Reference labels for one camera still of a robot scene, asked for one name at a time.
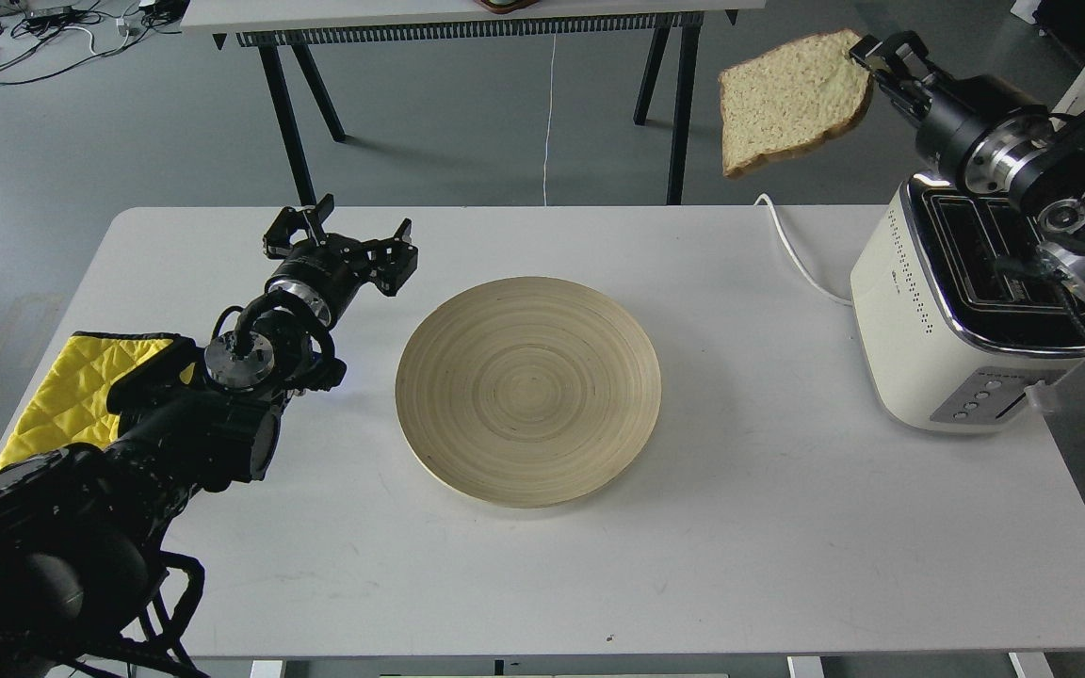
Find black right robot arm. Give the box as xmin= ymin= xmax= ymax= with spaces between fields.
xmin=848 ymin=4 xmax=1085 ymax=340

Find slice of white bread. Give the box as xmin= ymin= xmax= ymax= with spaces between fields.
xmin=718 ymin=27 xmax=871 ymax=179

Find cream and chrome toaster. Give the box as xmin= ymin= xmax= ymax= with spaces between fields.
xmin=850 ymin=172 xmax=1085 ymax=434

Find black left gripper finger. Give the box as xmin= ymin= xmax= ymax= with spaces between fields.
xmin=359 ymin=218 xmax=418 ymax=297
xmin=261 ymin=196 xmax=335 ymax=259

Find white hanging cable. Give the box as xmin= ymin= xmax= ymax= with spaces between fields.
xmin=543 ymin=33 xmax=559 ymax=206

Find brown object on background table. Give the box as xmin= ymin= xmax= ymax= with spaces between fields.
xmin=477 ymin=0 xmax=537 ymax=14

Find white toaster power cord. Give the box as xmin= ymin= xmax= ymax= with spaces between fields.
xmin=754 ymin=193 xmax=854 ymax=308

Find round wooden plate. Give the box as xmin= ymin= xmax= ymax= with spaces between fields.
xmin=395 ymin=276 xmax=662 ymax=509

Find cables and adapters on floor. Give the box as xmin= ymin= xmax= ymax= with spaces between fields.
xmin=0 ymin=0 xmax=191 ymax=99

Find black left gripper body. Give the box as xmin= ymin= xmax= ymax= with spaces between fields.
xmin=266 ymin=236 xmax=390 ymax=322

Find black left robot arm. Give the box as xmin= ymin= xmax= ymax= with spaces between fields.
xmin=0 ymin=196 xmax=419 ymax=677

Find white background table black legs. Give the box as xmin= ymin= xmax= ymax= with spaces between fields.
xmin=180 ymin=1 xmax=765 ymax=205

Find yellow quilted cloth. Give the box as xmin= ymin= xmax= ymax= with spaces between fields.
xmin=0 ymin=331 xmax=186 ymax=471

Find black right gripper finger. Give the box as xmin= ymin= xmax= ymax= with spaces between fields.
xmin=848 ymin=36 xmax=931 ymax=121
xmin=885 ymin=31 xmax=942 ymax=89

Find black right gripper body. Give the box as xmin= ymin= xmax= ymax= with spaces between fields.
xmin=912 ymin=73 xmax=1054 ymax=186

